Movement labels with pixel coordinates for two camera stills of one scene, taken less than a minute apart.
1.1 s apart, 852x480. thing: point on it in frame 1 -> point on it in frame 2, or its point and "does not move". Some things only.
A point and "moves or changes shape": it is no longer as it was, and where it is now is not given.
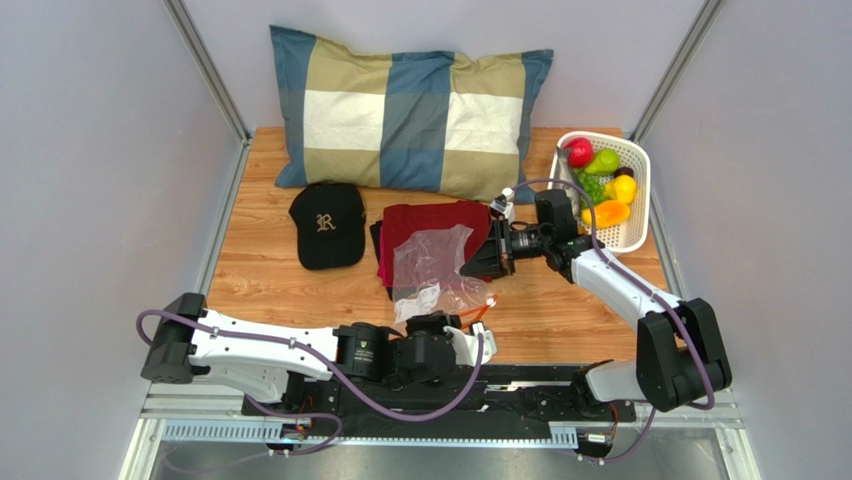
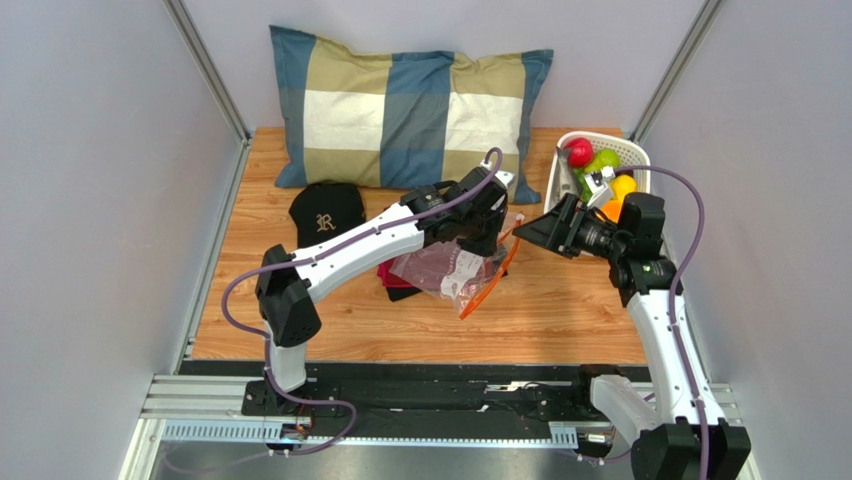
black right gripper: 500,247 -> 566,225
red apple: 581,152 does not move
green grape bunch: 590,183 does not move
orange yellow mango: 609,214 does not move
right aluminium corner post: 676,69 does not move
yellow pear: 622,187 does not move
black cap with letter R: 330,220 does not move
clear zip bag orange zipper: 426,277 moves or changes shape
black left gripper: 437,322 -> 487,246
